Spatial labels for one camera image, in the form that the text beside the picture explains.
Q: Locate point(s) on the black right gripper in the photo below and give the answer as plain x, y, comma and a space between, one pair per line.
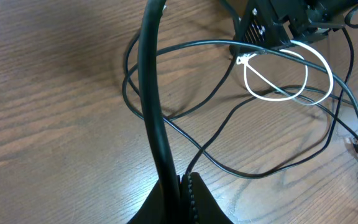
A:
273, 24

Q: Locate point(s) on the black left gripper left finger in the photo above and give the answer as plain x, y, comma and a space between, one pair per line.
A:
152, 210

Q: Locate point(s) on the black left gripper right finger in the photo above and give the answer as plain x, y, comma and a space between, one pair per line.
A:
198, 204

